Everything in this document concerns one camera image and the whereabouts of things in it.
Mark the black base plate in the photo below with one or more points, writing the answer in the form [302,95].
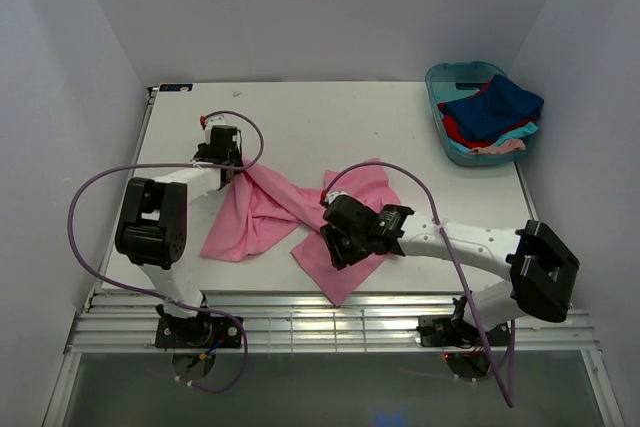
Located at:
[447,332]
[219,331]

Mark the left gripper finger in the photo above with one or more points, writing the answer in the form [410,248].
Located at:
[226,176]
[240,167]

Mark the light pink garment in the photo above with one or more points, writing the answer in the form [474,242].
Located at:
[507,147]

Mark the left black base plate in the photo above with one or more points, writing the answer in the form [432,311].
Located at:
[219,331]

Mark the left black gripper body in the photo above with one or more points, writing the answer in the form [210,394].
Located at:
[232,160]

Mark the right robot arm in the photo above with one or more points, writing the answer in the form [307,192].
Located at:
[537,271]

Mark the pink t shirt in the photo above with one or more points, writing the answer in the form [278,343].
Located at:
[261,209]

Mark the turquoise garment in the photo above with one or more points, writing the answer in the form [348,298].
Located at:
[524,131]

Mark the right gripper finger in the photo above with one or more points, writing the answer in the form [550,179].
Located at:
[356,252]
[338,246]

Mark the dark blue t shirt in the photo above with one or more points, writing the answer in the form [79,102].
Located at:
[492,112]

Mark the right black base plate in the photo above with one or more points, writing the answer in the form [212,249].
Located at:
[447,332]

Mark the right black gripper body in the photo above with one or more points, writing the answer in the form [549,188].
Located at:
[338,243]

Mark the teal plastic laundry basket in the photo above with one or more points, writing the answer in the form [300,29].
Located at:
[473,104]

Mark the blue label sticker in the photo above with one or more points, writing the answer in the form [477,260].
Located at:
[175,87]

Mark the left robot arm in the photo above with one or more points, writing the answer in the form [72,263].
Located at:
[153,221]

